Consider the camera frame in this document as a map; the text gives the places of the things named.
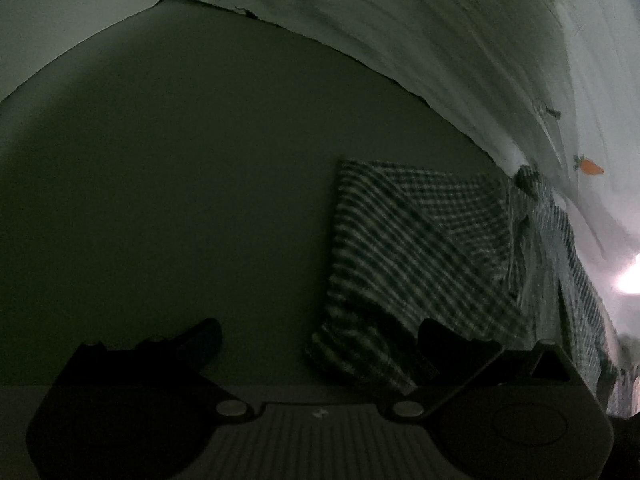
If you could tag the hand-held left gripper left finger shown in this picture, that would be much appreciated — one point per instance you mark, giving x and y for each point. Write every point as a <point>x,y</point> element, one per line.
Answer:
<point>204,342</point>

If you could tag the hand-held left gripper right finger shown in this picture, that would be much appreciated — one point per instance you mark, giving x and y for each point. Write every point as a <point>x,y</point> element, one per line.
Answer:
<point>429,345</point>

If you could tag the plaid shirt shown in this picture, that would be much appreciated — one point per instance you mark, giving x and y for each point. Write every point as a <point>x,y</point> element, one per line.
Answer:
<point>410,240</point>

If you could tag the white carrot-print sheet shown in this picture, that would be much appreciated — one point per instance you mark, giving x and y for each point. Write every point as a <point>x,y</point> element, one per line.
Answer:
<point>400,20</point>

